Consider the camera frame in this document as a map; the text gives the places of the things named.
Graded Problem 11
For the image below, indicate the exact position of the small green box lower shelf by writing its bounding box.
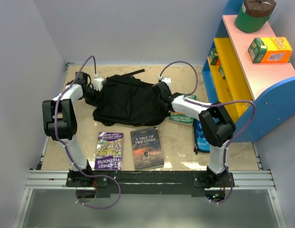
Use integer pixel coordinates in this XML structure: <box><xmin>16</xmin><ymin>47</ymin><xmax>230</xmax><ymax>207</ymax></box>
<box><xmin>218</xmin><ymin>65</ymin><xmax>226</xmax><ymax>79</ymax></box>

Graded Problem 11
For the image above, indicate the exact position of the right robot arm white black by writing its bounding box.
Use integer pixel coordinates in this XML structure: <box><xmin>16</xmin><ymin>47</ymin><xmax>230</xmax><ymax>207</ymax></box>
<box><xmin>152</xmin><ymin>81</ymin><xmax>236</xmax><ymax>188</ymax></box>

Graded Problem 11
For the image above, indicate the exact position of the small green box upper shelf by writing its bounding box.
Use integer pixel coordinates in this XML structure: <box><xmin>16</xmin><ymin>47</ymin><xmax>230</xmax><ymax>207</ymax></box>
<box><xmin>208</xmin><ymin>47</ymin><xmax>221</xmax><ymax>66</ymax></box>

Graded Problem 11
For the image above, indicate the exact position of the aluminium rail frame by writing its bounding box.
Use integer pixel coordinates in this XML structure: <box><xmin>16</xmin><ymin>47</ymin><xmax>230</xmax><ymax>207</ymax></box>
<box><xmin>13</xmin><ymin>65</ymin><xmax>285</xmax><ymax>228</ymax></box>

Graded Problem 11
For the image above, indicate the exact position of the purple cable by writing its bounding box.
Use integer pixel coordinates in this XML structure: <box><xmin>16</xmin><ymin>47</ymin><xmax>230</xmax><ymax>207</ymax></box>
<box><xmin>53</xmin><ymin>55</ymin><xmax>122</xmax><ymax>209</ymax></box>
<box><xmin>159</xmin><ymin>61</ymin><xmax>257</xmax><ymax>204</ymax></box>

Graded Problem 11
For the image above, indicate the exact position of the small green box shelf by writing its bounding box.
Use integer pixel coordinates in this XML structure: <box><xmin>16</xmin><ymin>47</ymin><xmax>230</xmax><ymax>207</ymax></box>
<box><xmin>218</xmin><ymin>65</ymin><xmax>226</xmax><ymax>79</ymax></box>
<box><xmin>208</xmin><ymin>47</ymin><xmax>221</xmax><ymax>66</ymax></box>

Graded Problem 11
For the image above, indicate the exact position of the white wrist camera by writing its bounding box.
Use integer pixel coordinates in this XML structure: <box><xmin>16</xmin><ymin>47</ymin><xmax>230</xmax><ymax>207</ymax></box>
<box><xmin>158</xmin><ymin>76</ymin><xmax>171</xmax><ymax>88</ymax></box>
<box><xmin>92</xmin><ymin>77</ymin><xmax>106</xmax><ymax>91</ymax></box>

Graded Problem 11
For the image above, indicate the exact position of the tale of two cities book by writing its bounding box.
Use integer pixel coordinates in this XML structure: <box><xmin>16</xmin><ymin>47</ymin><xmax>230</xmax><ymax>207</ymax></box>
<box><xmin>130</xmin><ymin>127</ymin><xmax>164</xmax><ymax>170</ymax></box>

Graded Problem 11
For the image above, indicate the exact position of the colourful wooden shelf unit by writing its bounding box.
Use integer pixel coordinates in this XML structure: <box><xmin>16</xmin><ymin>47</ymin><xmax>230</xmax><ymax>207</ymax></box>
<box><xmin>202</xmin><ymin>0</ymin><xmax>295</xmax><ymax>143</ymax></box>

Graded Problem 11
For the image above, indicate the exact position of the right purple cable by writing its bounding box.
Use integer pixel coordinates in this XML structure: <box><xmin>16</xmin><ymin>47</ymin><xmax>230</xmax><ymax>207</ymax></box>
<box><xmin>159</xmin><ymin>61</ymin><xmax>257</xmax><ymax>204</ymax></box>

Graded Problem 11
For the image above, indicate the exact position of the green 104-storey treehouse book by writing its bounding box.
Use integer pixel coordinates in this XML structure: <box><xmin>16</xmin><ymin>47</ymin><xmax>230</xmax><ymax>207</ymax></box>
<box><xmin>169</xmin><ymin>94</ymin><xmax>197</xmax><ymax>126</ymax></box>

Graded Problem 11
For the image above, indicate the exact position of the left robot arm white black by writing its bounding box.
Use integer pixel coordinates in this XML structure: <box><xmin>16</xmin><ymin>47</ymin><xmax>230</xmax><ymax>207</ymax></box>
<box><xmin>42</xmin><ymin>72</ymin><xmax>105</xmax><ymax>186</ymax></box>

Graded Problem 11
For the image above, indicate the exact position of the green brown cylinder container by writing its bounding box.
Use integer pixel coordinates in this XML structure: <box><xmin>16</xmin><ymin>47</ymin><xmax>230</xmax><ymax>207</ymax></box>
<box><xmin>235</xmin><ymin>0</ymin><xmax>276</xmax><ymax>33</ymax></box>

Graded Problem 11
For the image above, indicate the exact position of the black student backpack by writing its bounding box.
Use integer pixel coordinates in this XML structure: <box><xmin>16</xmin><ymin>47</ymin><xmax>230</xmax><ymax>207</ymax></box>
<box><xmin>85</xmin><ymin>69</ymin><xmax>170</xmax><ymax>126</ymax></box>

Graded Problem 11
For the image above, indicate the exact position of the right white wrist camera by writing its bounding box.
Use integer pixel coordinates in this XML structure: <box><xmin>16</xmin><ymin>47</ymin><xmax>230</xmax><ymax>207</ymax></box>
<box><xmin>158</xmin><ymin>76</ymin><xmax>171</xmax><ymax>88</ymax></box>

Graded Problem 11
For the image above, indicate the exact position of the blue pencil case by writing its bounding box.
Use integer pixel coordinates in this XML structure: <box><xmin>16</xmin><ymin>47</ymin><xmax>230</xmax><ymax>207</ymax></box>
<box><xmin>193</xmin><ymin>119</ymin><xmax>210</xmax><ymax>155</ymax></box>

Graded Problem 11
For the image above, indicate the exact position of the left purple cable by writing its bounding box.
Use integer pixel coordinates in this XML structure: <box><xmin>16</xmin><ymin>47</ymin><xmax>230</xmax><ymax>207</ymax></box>
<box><xmin>53</xmin><ymin>55</ymin><xmax>122</xmax><ymax>209</ymax></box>

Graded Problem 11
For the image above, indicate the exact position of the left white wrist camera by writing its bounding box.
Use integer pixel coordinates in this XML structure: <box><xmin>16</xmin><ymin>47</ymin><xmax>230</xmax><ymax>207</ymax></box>
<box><xmin>92</xmin><ymin>77</ymin><xmax>106</xmax><ymax>91</ymax></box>

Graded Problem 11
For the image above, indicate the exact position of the purple 52-storey treehouse book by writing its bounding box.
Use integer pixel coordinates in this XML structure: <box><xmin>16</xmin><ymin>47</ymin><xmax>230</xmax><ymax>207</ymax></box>
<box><xmin>94</xmin><ymin>132</ymin><xmax>124</xmax><ymax>171</ymax></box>

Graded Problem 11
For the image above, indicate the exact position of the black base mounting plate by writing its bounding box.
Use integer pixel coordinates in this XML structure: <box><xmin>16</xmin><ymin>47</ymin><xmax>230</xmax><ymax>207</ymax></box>
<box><xmin>66</xmin><ymin>171</ymin><xmax>235</xmax><ymax>198</ymax></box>

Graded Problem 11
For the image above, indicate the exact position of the orange green crayon box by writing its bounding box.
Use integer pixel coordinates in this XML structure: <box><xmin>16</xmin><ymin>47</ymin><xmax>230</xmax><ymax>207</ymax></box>
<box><xmin>247</xmin><ymin>37</ymin><xmax>293</xmax><ymax>64</ymax></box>

